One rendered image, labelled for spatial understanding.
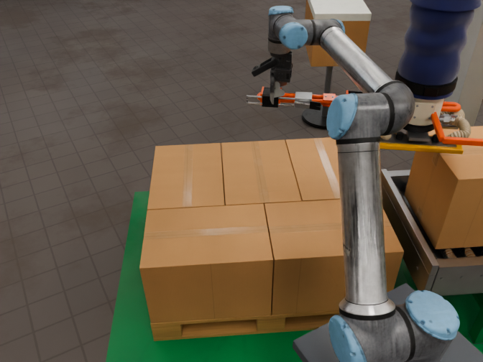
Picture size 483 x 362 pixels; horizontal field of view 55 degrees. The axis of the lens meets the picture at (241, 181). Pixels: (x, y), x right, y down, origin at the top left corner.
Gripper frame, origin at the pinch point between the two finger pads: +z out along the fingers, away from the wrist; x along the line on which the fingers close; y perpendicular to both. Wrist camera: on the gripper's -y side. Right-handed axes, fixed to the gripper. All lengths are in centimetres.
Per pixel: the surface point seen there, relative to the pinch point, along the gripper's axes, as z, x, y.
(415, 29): -32, -3, 51
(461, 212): 42, -12, 84
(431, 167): 34, 7, 72
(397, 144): 11, -12, 51
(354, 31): 30, 170, 41
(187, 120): 119, 176, -93
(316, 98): 0.1, 1.7, 18.2
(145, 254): 65, -37, -52
